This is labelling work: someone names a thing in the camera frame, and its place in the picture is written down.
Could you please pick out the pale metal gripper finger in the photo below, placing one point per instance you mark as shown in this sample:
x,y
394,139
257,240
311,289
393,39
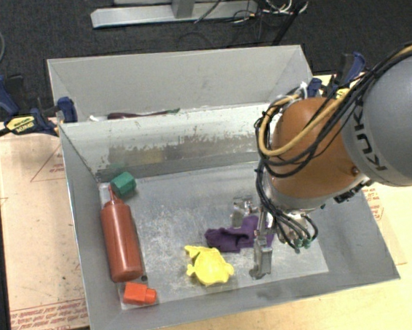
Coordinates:
x,y
264,260
242,207

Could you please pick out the purple cloth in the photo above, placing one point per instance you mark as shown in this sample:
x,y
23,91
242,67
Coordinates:
x,y
228,239

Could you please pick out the yellow toy fish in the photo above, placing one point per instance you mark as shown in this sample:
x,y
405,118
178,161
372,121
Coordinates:
x,y
209,264

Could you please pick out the grey metal bin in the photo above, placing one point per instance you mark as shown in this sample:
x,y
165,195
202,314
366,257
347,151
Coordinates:
x,y
181,207

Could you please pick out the green hexagonal block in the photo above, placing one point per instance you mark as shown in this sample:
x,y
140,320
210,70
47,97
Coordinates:
x,y
123,184

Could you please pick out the red-brown squeeze bottle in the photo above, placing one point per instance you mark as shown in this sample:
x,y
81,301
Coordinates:
x,y
120,239

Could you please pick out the orange-red block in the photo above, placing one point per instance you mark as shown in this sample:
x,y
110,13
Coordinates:
x,y
137,293

